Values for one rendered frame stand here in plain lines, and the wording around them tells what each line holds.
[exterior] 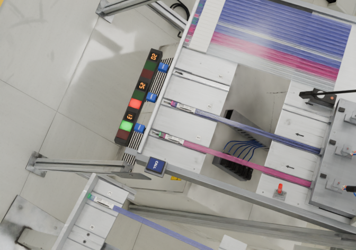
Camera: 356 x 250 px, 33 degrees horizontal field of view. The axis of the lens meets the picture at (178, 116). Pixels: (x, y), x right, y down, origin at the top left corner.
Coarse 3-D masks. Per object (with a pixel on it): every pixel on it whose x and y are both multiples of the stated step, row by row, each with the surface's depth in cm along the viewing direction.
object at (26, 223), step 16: (16, 208) 236; (32, 208) 240; (0, 224) 232; (16, 224) 236; (32, 224) 240; (48, 224) 244; (64, 224) 248; (0, 240) 231; (16, 240) 235; (32, 240) 227; (48, 240) 219
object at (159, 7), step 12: (96, 12) 263; (156, 12) 247; (168, 12) 249; (180, 24) 251; (240, 120) 222; (240, 132) 227; (252, 132) 226; (264, 144) 230; (36, 156) 242; (216, 156) 219; (36, 168) 242; (228, 168) 218; (240, 168) 219; (252, 168) 224; (108, 180) 226; (240, 180) 226; (132, 192) 233
